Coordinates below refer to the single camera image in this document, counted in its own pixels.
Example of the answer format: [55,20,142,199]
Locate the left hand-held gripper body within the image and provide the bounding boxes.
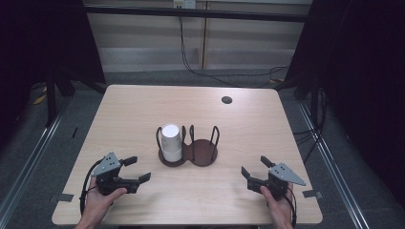
[91,152,141,196]

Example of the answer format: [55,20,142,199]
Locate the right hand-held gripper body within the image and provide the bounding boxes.
[246,162,308,201]

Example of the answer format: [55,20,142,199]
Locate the stack of white paper cups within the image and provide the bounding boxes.
[160,123,183,163]

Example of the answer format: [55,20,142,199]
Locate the dark brown wire cup holder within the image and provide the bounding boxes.
[155,124,221,168]

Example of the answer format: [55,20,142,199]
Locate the person's right hand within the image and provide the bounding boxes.
[260,182,295,229]

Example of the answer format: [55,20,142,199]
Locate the person's left hand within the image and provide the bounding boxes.
[83,177,128,223]

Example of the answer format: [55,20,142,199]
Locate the grey tape strip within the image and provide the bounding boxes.
[51,193,75,203]
[302,189,324,199]

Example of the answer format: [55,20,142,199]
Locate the black metal stand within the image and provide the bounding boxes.
[309,75,321,128]

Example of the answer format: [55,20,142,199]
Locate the black curtain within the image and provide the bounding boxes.
[0,0,106,141]
[283,0,405,198]

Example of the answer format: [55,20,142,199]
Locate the black horizontal bar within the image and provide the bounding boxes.
[83,5,309,23]

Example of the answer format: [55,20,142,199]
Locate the left hand-held gripper black cable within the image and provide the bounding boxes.
[79,156,106,216]

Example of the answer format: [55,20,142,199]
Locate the hand-held gripper black cable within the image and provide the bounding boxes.
[283,186,298,229]
[79,156,106,216]

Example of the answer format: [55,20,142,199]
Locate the right hand-held gripper black cable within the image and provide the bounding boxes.
[283,186,298,229]

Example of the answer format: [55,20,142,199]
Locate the black floor cables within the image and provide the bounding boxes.
[292,89,329,165]

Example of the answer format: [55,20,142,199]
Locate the metal floor rail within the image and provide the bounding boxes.
[0,104,70,223]
[297,101,371,229]

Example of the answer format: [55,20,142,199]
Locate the black wall outlet cable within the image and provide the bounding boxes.
[178,8,290,89]

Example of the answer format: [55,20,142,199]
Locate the white wall outlet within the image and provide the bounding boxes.
[173,0,196,10]

